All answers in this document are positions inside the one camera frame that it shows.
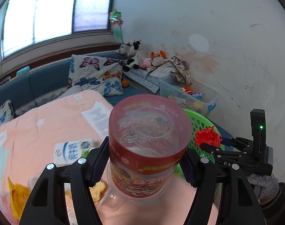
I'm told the small orange ball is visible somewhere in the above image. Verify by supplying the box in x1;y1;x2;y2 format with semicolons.
121;79;130;88

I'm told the blue white patterned mat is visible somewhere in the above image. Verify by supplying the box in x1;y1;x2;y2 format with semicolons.
124;69;160;94

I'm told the grey gloved right hand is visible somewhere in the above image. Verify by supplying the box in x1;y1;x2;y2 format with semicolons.
247;174;280;204

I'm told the orange fox plush toy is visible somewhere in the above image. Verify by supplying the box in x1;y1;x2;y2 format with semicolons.
151;50;166;62

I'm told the cow plush toy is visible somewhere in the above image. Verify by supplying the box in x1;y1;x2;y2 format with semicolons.
123;40;144;72

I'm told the window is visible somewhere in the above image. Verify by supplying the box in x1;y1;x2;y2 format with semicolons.
2;0;112;58

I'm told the pink table blanket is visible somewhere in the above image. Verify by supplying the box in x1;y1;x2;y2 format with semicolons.
0;90;195;224

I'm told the white blue milk carton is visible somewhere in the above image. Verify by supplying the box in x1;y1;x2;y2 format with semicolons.
53;138;95;167

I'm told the blue sofa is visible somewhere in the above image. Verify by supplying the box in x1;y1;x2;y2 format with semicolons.
0;51;232;141

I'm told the butterfly pattern pillow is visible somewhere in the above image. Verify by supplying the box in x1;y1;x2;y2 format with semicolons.
68;55;124;97

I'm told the red net bag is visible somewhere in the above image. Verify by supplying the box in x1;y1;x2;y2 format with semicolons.
195;125;221;148

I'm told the green plastic mesh basket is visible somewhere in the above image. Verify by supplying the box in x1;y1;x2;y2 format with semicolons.
174;108;226;178

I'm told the clear plastic storage bin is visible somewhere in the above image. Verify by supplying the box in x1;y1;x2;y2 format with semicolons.
159;80;218;116

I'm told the beige patterned cloth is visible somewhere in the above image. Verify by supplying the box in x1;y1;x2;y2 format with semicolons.
147;56;192;85

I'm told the pink pig plush toy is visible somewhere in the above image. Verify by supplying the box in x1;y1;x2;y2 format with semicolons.
140;57;153;70

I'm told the colourful pinwheel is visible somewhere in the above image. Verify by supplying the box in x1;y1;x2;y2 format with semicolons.
109;9;124;43

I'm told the clear plastic dome cup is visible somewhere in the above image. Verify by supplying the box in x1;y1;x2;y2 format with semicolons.
96;183;167;211

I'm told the red noodle cup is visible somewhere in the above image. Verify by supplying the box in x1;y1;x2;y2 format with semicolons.
108;94;192;201

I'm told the grey plush toy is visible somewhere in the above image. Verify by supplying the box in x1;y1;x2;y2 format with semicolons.
115;43;131;55

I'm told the small patterned cushion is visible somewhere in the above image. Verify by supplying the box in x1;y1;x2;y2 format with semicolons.
0;100;14;126

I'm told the yellow snack wrapper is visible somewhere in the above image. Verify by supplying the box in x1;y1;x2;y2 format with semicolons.
8;177;31;219

